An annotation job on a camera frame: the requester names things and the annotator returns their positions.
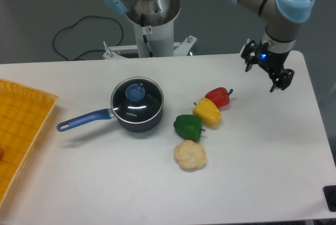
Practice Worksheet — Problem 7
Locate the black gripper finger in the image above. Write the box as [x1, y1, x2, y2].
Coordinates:
[269, 68, 294, 93]
[241, 40, 259, 72]

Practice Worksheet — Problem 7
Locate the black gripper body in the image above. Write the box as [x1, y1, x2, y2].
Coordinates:
[257, 41, 290, 76]

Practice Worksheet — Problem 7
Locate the glass lid blue knob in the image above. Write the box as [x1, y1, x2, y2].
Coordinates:
[111, 77, 164, 124]

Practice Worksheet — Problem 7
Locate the dark blue saucepan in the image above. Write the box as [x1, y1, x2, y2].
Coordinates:
[56, 77, 165, 133]

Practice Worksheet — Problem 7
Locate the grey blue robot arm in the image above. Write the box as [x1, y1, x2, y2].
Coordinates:
[103, 0, 315, 90]

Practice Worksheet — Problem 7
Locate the red bell pepper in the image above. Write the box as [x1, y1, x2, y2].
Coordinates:
[205, 87, 234, 108]

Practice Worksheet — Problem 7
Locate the yellow bell pepper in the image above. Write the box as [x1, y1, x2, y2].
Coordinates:
[192, 98, 222, 127]

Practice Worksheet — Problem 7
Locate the green bell pepper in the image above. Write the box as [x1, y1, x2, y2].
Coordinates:
[173, 114, 204, 143]

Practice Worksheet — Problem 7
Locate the black table corner device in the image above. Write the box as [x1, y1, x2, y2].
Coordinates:
[323, 185, 336, 212]

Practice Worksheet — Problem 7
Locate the yellow woven basket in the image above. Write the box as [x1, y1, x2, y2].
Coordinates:
[1, 79, 58, 203]

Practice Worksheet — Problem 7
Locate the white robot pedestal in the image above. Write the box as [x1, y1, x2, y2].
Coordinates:
[102, 0, 197, 60]

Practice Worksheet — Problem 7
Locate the black floor cable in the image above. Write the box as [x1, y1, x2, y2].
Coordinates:
[52, 15, 124, 61]

